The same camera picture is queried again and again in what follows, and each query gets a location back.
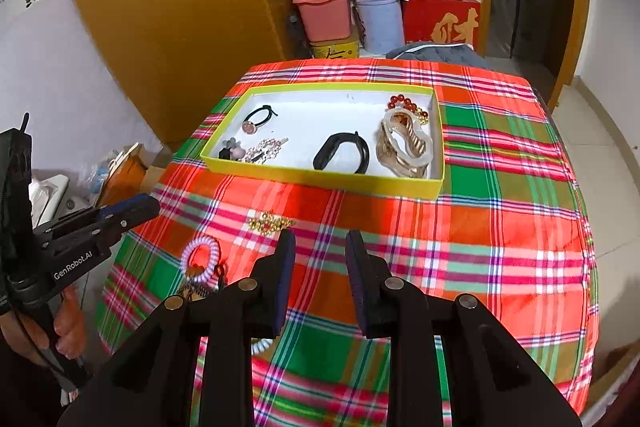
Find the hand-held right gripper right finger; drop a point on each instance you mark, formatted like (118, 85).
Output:
(357, 277)

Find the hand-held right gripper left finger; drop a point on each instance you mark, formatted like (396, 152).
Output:
(282, 277)

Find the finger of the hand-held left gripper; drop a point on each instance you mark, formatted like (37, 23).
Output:
(70, 219)
(135, 208)

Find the black wristband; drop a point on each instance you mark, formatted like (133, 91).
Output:
(364, 157)

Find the rhinestone hair clip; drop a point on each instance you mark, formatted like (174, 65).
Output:
(262, 151)

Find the yellow cardboard box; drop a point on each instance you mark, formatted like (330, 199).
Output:
(310, 132)

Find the clear hair claw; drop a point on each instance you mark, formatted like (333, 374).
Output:
(400, 119)

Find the person's left hand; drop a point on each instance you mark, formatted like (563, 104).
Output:
(70, 327)

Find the orange bag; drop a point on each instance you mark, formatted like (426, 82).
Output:
(125, 179)

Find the small cardboard box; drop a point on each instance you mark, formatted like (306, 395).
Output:
(156, 177)

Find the red green plaid tablecloth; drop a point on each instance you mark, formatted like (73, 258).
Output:
(500, 232)

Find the wooden wardrobe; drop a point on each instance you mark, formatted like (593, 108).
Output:
(175, 7)

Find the yellow box with dark print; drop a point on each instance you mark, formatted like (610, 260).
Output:
(335, 49)

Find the grey quilted jacket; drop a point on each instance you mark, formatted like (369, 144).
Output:
(435, 53)

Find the blue bucket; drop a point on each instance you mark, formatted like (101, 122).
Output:
(380, 27)

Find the pink plastic bin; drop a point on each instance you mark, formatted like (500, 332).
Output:
(325, 17)

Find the red gift box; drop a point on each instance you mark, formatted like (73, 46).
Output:
(440, 22)

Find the brown wooden door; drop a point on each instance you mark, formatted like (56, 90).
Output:
(570, 32)

